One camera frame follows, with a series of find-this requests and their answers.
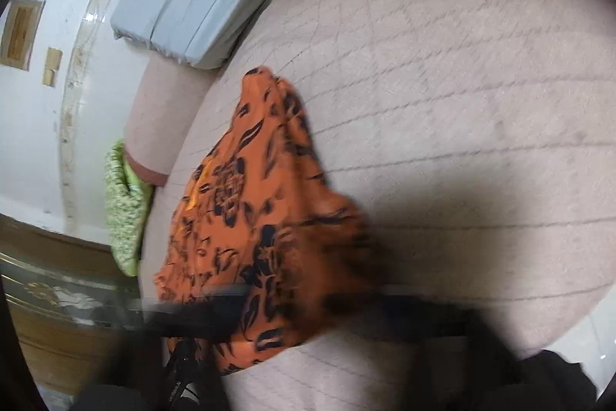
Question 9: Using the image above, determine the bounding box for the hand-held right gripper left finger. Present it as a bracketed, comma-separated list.
[72, 288, 252, 411]

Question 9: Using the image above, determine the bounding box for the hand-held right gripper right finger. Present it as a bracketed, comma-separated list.
[327, 285, 600, 411]

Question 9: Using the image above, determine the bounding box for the orange black floral shirt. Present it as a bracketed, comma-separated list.
[154, 67, 386, 379]

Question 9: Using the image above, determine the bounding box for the green patterned pillow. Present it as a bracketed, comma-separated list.
[104, 139, 156, 278]

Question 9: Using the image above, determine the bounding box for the pink bolster cushion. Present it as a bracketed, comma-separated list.
[124, 54, 218, 189]

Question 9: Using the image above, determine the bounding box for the small beige wall plate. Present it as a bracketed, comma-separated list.
[42, 47, 64, 87]

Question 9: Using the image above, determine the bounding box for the wooden framed wall niche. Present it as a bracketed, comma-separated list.
[0, 0, 47, 71]

